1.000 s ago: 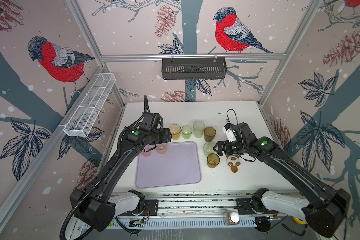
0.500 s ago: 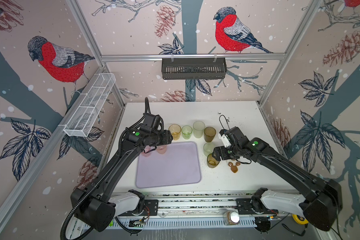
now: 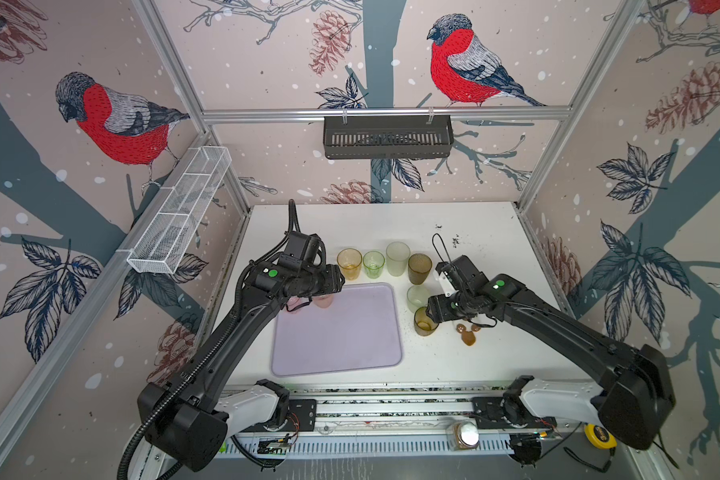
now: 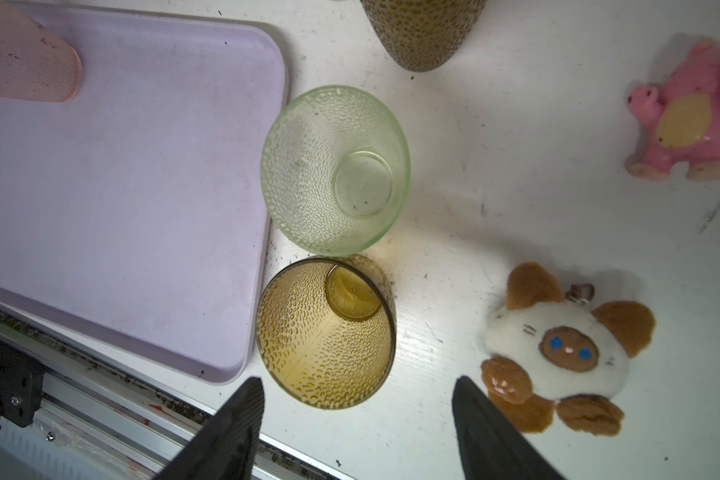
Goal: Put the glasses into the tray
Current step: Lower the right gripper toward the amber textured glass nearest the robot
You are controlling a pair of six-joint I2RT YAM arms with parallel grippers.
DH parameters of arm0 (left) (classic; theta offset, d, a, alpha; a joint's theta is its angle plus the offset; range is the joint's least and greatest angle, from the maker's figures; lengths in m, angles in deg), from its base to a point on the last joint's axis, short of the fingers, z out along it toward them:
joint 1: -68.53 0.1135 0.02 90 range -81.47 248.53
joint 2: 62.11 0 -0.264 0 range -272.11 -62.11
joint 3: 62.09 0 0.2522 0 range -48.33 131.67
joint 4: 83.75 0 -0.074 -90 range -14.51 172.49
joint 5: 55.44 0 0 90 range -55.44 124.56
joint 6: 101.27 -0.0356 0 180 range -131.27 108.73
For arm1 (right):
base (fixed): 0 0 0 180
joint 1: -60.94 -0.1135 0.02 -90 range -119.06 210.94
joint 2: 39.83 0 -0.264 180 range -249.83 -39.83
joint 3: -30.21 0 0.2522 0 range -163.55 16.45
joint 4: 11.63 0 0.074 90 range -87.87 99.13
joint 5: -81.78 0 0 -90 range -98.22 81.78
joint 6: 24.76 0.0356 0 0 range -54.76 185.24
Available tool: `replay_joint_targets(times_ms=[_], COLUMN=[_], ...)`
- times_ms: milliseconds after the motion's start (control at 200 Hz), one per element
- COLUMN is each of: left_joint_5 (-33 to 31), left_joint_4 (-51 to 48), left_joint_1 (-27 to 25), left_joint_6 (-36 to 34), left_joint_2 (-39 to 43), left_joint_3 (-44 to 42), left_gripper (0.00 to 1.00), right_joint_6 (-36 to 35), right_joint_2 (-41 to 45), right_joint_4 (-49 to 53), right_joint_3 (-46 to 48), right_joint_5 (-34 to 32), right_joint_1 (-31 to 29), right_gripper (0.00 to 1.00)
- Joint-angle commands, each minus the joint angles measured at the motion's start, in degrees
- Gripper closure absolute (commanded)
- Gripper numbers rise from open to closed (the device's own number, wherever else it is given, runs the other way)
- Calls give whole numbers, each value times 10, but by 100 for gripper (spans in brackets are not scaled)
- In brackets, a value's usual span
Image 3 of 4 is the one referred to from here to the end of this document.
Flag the pink glass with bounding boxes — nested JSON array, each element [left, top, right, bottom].
[[285, 297, 311, 313], [312, 295, 335, 309]]

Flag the olive amber glass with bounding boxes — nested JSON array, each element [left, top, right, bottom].
[[413, 307, 439, 336]]

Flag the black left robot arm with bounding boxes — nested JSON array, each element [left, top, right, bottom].
[[116, 201, 345, 479]]

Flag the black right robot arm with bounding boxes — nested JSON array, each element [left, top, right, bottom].
[[426, 256, 676, 450]]

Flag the lilac plastic tray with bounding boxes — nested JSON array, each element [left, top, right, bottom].
[[271, 283, 403, 377]]

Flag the pale green short glass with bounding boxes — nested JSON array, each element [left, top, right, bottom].
[[406, 285, 431, 313]]

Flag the yellow glass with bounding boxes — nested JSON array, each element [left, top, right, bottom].
[[337, 248, 363, 281]]

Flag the brown white bear toy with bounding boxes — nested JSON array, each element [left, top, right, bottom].
[[456, 323, 481, 346]]

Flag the brown tall glass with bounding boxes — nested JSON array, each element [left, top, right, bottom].
[[407, 253, 433, 285]]

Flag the small green glass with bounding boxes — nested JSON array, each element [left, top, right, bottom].
[[363, 250, 385, 279]]

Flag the pale green frosted glass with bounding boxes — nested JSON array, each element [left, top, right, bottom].
[[386, 241, 410, 277]]

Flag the white lidded jar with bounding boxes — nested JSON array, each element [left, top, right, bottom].
[[450, 420, 480, 450]]

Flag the yellow tape measure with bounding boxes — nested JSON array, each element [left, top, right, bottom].
[[584, 424, 617, 450]]

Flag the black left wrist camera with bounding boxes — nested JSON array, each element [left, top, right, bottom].
[[278, 232, 326, 271]]

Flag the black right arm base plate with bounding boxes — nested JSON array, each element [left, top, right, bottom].
[[471, 396, 557, 430]]

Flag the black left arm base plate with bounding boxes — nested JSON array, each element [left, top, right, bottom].
[[258, 399, 317, 433]]

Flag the black hanging wire basket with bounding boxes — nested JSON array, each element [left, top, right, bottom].
[[323, 115, 454, 160]]

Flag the white wire mesh shelf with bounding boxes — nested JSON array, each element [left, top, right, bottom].
[[127, 146, 231, 274]]

